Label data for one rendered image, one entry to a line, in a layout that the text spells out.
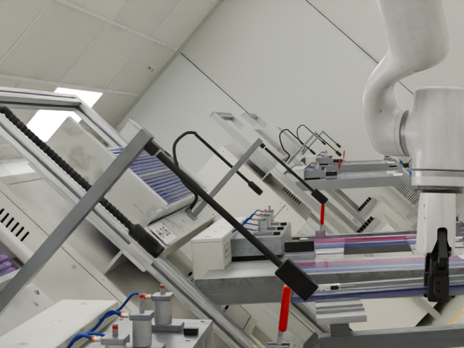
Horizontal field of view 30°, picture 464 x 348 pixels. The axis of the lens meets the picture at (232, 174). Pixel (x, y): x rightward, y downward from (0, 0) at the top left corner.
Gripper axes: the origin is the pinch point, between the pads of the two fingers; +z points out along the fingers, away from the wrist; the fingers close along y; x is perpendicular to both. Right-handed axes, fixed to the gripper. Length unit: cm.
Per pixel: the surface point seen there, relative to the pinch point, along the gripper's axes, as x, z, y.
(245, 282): -34, 7, -55
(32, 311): -57, 2, 24
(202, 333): -33.2, 2.9, 32.2
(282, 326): -23.5, 2.7, 25.7
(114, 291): -64, 10, -57
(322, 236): -16, 0, -119
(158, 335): -39, 3, 33
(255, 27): -74, -165, -713
